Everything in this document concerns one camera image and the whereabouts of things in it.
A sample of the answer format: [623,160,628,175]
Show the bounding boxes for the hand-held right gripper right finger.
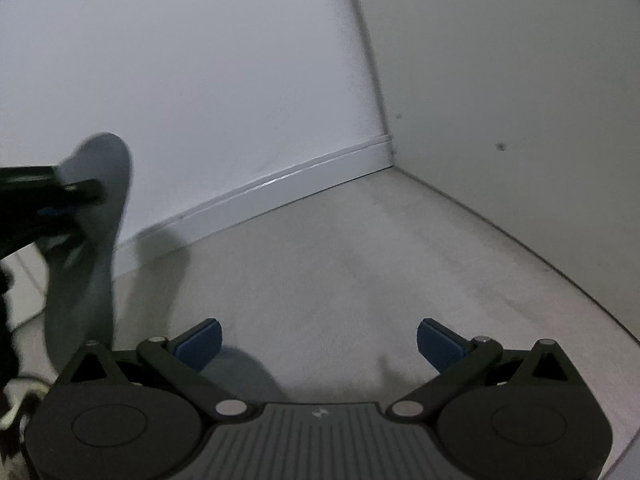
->
[387,317,592,421]

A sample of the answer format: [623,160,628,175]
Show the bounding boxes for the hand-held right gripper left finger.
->
[50,317,256,421]

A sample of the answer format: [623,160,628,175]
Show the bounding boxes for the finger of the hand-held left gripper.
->
[0,202,85,262]
[0,164,108,207]

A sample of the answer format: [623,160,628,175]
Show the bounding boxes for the grey slipper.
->
[34,132,135,370]

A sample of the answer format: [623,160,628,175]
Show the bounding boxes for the white lace-up sneaker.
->
[0,375,47,462]

